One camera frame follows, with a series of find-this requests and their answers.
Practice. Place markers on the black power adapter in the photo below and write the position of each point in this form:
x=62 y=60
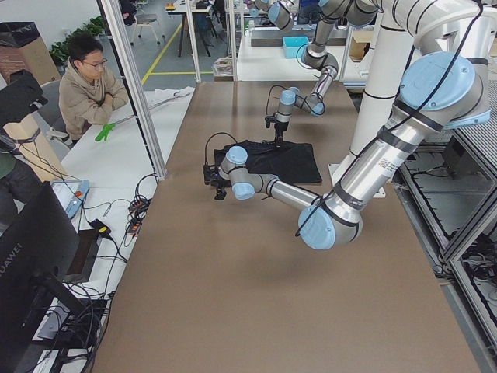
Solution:
x=102 y=228

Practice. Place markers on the teach pendant tablet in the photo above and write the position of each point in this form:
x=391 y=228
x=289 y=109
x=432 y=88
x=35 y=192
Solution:
x=71 y=194

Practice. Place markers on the black t-shirt with logo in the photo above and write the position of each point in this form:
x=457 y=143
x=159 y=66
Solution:
x=290 y=162

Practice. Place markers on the blue plastic bin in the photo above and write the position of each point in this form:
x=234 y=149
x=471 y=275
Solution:
x=294 y=47

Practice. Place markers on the black Huawei monitor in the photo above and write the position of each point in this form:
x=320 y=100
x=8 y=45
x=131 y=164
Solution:
x=36 y=252

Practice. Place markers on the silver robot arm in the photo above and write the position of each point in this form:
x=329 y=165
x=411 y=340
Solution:
x=358 y=14
x=428 y=73

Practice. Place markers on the green grabber tool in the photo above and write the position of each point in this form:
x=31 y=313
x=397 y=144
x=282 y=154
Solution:
x=104 y=133

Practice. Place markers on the seated man in beige hoodie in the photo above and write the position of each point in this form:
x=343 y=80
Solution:
x=88 y=91

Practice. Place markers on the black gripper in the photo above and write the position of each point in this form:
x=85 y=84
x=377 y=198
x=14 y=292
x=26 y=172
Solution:
x=279 y=129
x=220 y=189

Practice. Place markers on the long metal grabber pole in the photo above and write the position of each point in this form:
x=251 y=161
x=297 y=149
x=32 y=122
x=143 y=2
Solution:
x=175 y=97

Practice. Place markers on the orange USB hub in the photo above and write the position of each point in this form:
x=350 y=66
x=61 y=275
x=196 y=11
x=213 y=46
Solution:
x=137 y=211

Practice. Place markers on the cardboard box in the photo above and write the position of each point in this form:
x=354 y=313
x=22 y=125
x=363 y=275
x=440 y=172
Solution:
x=360 y=44

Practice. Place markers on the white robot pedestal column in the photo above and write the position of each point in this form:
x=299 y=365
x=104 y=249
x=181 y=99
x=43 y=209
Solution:
x=375 y=153

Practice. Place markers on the aluminium frame post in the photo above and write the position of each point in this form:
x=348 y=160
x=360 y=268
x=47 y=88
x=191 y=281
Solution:
x=116 y=29

